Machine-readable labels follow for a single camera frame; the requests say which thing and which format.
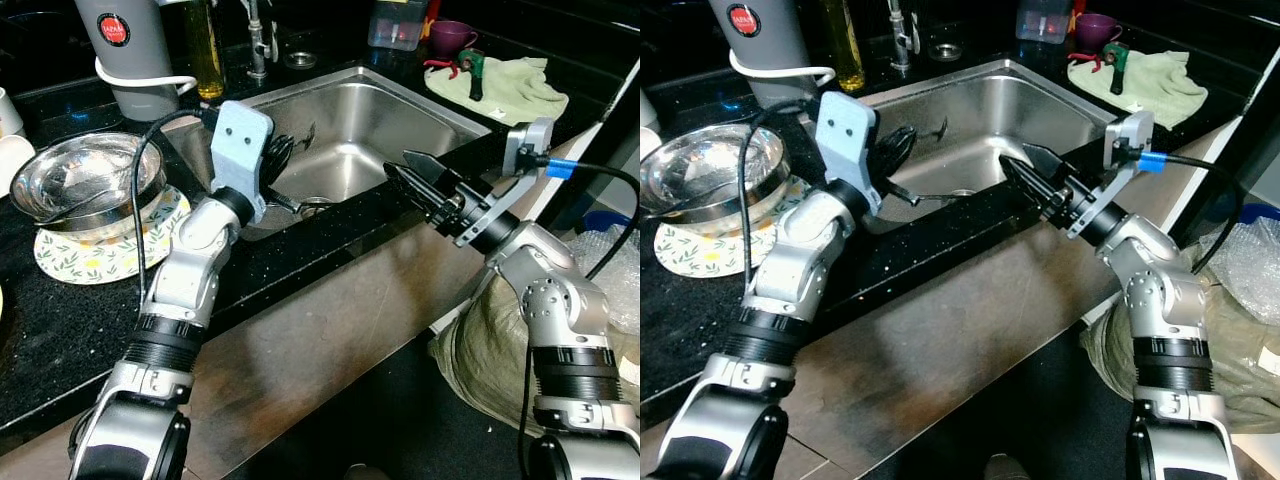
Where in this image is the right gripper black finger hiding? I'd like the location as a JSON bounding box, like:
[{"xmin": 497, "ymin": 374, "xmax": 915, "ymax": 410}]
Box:
[
  {"xmin": 1018, "ymin": 144, "xmax": 1073, "ymax": 191},
  {"xmin": 402, "ymin": 150, "xmax": 458, "ymax": 197},
  {"xmin": 1000, "ymin": 156, "xmax": 1067, "ymax": 223},
  {"xmin": 385, "ymin": 163, "xmax": 453, "ymax": 227}
]

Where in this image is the grey flask with red logo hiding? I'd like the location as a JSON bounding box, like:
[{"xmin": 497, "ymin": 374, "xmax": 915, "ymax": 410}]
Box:
[
  {"xmin": 74, "ymin": 0, "xmax": 182, "ymax": 122},
  {"xmin": 707, "ymin": 0, "xmax": 817, "ymax": 107}
]

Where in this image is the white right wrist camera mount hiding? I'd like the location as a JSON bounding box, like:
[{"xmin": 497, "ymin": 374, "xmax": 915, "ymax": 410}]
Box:
[
  {"xmin": 1064, "ymin": 109, "xmax": 1157, "ymax": 242},
  {"xmin": 455, "ymin": 117, "xmax": 557, "ymax": 250}
]

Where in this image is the olive woven sack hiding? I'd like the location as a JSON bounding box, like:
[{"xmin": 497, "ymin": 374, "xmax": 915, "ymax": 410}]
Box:
[
  {"xmin": 1079, "ymin": 280, "xmax": 1280, "ymax": 437},
  {"xmin": 429, "ymin": 288, "xmax": 641, "ymax": 433}
]

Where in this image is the stainless steel bowl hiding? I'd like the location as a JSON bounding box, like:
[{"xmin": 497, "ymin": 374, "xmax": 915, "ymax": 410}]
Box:
[
  {"xmin": 642, "ymin": 122, "xmax": 794, "ymax": 224},
  {"xmin": 9, "ymin": 130, "xmax": 167, "ymax": 237}
]

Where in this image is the white ladle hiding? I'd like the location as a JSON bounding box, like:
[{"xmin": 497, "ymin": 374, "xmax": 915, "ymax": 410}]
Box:
[{"xmin": 0, "ymin": 135, "xmax": 37, "ymax": 197}]

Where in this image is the wide grey cabinet door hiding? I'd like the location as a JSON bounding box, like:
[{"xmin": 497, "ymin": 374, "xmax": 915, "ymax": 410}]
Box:
[
  {"xmin": 640, "ymin": 125, "xmax": 1233, "ymax": 480},
  {"xmin": 0, "ymin": 125, "xmax": 603, "ymax": 480}
]

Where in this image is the chrome faucet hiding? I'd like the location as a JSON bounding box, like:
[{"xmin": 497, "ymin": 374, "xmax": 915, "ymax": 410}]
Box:
[
  {"xmin": 885, "ymin": 0, "xmax": 922, "ymax": 80},
  {"xmin": 240, "ymin": 0, "xmax": 282, "ymax": 84}
]

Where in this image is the round floral plate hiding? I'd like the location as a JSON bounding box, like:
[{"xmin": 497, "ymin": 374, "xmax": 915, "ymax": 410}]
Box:
[
  {"xmin": 32, "ymin": 185, "xmax": 192, "ymax": 287},
  {"xmin": 652, "ymin": 190, "xmax": 802, "ymax": 280}
]

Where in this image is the clear plastic container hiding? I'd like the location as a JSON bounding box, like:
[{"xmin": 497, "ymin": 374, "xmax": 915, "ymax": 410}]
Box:
[
  {"xmin": 367, "ymin": 0, "xmax": 430, "ymax": 52},
  {"xmin": 1014, "ymin": 0, "xmax": 1077, "ymax": 45}
]

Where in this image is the green handled tool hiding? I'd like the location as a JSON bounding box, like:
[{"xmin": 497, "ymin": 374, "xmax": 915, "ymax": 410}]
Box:
[
  {"xmin": 1100, "ymin": 42, "xmax": 1134, "ymax": 97},
  {"xmin": 456, "ymin": 48, "xmax": 489, "ymax": 102}
]

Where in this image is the light green cloth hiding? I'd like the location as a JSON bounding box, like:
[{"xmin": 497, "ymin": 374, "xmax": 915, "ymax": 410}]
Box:
[
  {"xmin": 424, "ymin": 57, "xmax": 570, "ymax": 127},
  {"xmin": 1066, "ymin": 50, "xmax": 1210, "ymax": 130}
]

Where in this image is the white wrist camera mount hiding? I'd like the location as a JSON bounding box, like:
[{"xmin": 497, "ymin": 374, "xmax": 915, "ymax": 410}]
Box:
[
  {"xmin": 455, "ymin": 117, "xmax": 557, "ymax": 250},
  {"xmin": 814, "ymin": 90, "xmax": 882, "ymax": 217},
  {"xmin": 1064, "ymin": 109, "xmax": 1157, "ymax": 242},
  {"xmin": 209, "ymin": 100, "xmax": 277, "ymax": 224}
]

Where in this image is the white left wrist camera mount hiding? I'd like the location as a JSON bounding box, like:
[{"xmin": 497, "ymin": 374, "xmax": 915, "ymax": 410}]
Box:
[
  {"xmin": 209, "ymin": 100, "xmax": 277, "ymax": 224},
  {"xmin": 814, "ymin": 90, "xmax": 882, "ymax": 217}
]

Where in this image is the purple cup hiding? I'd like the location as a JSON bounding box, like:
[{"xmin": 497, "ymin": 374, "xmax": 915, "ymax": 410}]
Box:
[
  {"xmin": 430, "ymin": 20, "xmax": 480, "ymax": 60},
  {"xmin": 1075, "ymin": 12, "xmax": 1125, "ymax": 54}
]

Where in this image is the stainless steel sink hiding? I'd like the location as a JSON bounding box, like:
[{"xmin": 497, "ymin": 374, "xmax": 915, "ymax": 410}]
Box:
[
  {"xmin": 164, "ymin": 65, "xmax": 492, "ymax": 242},
  {"xmin": 799, "ymin": 58, "xmax": 1132, "ymax": 237}
]

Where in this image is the yellow oil bottle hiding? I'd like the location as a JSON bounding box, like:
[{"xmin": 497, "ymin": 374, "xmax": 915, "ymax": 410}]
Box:
[
  {"xmin": 185, "ymin": 0, "xmax": 227, "ymax": 102},
  {"xmin": 820, "ymin": 0, "xmax": 867, "ymax": 94}
]

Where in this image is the clear bubble wrap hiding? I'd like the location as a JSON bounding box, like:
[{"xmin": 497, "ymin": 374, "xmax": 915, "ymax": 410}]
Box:
[
  {"xmin": 588, "ymin": 228, "xmax": 641, "ymax": 333},
  {"xmin": 1194, "ymin": 215, "xmax": 1280, "ymax": 317}
]

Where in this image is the white cord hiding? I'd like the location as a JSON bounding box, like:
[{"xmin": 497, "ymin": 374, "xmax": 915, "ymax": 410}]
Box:
[
  {"xmin": 95, "ymin": 57, "xmax": 199, "ymax": 97},
  {"xmin": 735, "ymin": 47, "xmax": 837, "ymax": 87}
]

